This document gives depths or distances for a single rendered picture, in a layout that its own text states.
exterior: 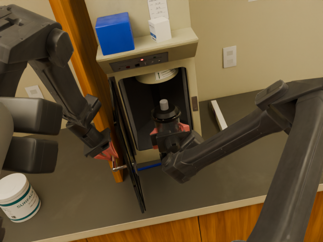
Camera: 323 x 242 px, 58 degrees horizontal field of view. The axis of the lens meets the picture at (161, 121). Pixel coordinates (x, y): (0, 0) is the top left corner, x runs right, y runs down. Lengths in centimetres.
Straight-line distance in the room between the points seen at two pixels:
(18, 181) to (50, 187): 18
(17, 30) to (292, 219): 45
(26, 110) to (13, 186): 99
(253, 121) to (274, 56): 108
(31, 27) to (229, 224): 108
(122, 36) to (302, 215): 67
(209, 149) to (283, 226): 35
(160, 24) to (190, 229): 81
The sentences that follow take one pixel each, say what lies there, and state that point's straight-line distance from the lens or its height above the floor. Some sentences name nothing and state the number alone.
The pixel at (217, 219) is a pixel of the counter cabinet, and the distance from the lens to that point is 125.
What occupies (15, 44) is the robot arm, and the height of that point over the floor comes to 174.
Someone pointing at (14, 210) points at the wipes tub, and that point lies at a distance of 128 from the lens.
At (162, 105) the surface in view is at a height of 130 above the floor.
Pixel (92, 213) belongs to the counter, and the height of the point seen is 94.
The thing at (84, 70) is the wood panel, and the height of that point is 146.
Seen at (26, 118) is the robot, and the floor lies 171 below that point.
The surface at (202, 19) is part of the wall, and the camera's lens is 150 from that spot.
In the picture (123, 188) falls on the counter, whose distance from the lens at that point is 125.
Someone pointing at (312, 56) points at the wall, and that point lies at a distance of 183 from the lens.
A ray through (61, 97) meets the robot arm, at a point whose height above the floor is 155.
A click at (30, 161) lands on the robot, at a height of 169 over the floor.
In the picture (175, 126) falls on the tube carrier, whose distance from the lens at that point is 102.
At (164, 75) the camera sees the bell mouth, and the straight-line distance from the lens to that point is 111.
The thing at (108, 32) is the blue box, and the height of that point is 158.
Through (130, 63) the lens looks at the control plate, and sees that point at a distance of 97.
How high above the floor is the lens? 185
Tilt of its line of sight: 36 degrees down
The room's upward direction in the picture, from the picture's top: 11 degrees counter-clockwise
